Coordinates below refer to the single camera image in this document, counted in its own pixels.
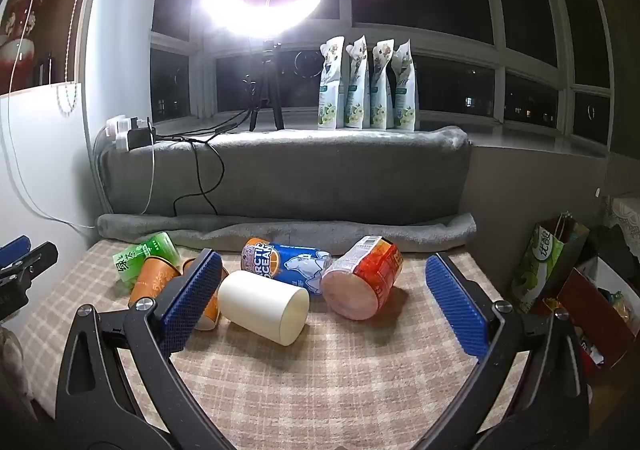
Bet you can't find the red instant noodle cup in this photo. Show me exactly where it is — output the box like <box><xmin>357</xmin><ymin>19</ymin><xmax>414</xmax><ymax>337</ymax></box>
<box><xmin>320</xmin><ymin>235</ymin><xmax>404</xmax><ymax>322</ymax></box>

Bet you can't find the thin white cable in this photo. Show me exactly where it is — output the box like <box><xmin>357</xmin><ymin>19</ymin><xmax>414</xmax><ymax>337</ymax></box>
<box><xmin>0</xmin><ymin>0</ymin><xmax>101</xmax><ymax>231</ymax></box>

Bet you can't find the black charger plug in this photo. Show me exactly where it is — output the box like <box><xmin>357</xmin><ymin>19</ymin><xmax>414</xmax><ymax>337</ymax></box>
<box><xmin>127</xmin><ymin>127</ymin><xmax>157</xmax><ymax>151</ymax></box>

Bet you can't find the beige checked cloth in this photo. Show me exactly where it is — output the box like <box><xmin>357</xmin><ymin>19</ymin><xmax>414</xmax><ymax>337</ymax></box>
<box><xmin>22</xmin><ymin>239</ymin><xmax>532</xmax><ymax>450</ymax></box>

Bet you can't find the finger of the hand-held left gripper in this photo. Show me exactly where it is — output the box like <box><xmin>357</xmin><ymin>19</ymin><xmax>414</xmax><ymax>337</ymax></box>
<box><xmin>0</xmin><ymin>241</ymin><xmax>60</xmax><ymax>289</ymax></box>
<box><xmin>0</xmin><ymin>235</ymin><xmax>33</xmax><ymax>270</ymax></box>

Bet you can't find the wooden cabinet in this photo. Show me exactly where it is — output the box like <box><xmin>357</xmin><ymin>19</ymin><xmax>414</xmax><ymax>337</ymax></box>
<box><xmin>0</xmin><ymin>0</ymin><xmax>107</xmax><ymax>97</ymax></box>

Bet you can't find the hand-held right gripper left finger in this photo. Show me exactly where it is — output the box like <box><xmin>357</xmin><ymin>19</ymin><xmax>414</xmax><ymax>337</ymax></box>
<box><xmin>54</xmin><ymin>249</ymin><xmax>241</xmax><ymax>450</ymax></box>

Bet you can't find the white window frame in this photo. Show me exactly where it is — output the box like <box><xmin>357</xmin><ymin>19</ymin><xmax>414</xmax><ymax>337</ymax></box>
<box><xmin>150</xmin><ymin>0</ymin><xmax>621</xmax><ymax>146</ymax></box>

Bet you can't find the black tripod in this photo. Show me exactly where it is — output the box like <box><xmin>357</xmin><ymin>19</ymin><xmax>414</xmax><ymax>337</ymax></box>
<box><xmin>243</xmin><ymin>37</ymin><xmax>286</xmax><ymax>133</ymax></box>

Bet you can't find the green drink bottle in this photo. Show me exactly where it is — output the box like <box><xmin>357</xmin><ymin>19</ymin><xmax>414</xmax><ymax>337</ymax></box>
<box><xmin>113</xmin><ymin>231</ymin><xmax>182</xmax><ymax>292</ymax></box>

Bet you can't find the orange paper cup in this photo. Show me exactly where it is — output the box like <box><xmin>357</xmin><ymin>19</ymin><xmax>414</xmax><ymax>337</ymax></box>
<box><xmin>181</xmin><ymin>257</ymin><xmax>230</xmax><ymax>332</ymax></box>
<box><xmin>128</xmin><ymin>256</ymin><xmax>182</xmax><ymax>309</ymax></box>

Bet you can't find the dark cloth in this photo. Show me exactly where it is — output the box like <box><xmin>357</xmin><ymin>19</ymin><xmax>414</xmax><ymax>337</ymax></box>
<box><xmin>590</xmin><ymin>225</ymin><xmax>640</xmax><ymax>276</ymax></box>

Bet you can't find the cardboard box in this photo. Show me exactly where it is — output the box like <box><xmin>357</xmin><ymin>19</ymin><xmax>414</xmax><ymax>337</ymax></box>
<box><xmin>545</xmin><ymin>255</ymin><xmax>640</xmax><ymax>437</ymax></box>

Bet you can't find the grey fleece blanket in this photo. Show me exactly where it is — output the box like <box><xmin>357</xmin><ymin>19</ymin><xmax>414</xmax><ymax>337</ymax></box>
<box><xmin>95</xmin><ymin>126</ymin><xmax>478</xmax><ymax>254</ymax></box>

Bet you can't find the green paper bag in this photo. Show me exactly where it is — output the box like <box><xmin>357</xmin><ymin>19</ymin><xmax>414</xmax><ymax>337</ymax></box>
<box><xmin>510</xmin><ymin>217</ymin><xmax>591</xmax><ymax>314</ymax></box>

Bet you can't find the red white mascot figure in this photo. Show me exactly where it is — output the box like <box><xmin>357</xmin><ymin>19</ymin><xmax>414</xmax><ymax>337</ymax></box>
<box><xmin>0</xmin><ymin>0</ymin><xmax>44</xmax><ymax>94</ymax></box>

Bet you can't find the black cable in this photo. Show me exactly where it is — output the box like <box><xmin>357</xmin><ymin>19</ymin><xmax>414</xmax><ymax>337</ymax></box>
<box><xmin>152</xmin><ymin>109</ymin><xmax>251</xmax><ymax>219</ymax></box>

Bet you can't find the white green stand-up pouch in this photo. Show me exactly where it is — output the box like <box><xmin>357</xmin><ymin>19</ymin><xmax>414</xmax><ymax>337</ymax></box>
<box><xmin>317</xmin><ymin>36</ymin><xmax>347</xmax><ymax>131</ymax></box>
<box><xmin>369</xmin><ymin>37</ymin><xmax>396</xmax><ymax>131</ymax></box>
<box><xmin>344</xmin><ymin>35</ymin><xmax>372</xmax><ymax>131</ymax></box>
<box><xmin>391</xmin><ymin>41</ymin><xmax>419</xmax><ymax>132</ymax></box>

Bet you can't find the blue drink can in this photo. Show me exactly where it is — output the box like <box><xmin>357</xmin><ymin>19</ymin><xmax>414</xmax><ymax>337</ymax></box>
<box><xmin>241</xmin><ymin>237</ymin><xmax>334</xmax><ymax>299</ymax></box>

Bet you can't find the white power strip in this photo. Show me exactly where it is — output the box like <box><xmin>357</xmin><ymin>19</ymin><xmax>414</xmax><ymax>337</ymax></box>
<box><xmin>104</xmin><ymin>115</ymin><xmax>151</xmax><ymax>154</ymax></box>

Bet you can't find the white cup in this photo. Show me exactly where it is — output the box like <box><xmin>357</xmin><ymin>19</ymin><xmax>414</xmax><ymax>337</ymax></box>
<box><xmin>217</xmin><ymin>270</ymin><xmax>311</xmax><ymax>347</ymax></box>

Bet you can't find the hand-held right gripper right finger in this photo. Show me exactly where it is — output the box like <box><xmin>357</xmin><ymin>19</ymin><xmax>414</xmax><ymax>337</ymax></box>
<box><xmin>415</xmin><ymin>252</ymin><xmax>594</xmax><ymax>450</ymax></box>

